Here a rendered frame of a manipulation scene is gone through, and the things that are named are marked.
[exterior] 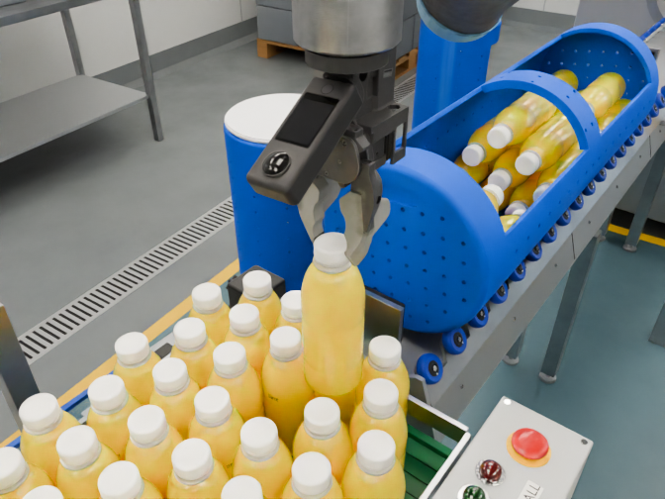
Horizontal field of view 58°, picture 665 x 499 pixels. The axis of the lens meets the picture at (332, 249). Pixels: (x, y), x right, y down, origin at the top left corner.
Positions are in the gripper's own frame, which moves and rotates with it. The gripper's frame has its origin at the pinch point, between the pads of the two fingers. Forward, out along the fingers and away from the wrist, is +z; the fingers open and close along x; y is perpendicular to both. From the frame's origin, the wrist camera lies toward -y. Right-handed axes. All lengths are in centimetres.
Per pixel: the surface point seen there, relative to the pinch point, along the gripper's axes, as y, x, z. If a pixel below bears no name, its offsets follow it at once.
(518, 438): 2.3, -21.7, 15.2
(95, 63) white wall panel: 187, 348, 103
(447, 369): 22.4, -4.9, 33.4
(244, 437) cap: -13.6, 1.1, 16.6
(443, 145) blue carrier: 62, 19, 18
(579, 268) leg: 121, -1, 76
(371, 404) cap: -1.8, -6.8, 17.0
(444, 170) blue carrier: 27.4, 1.9, 3.5
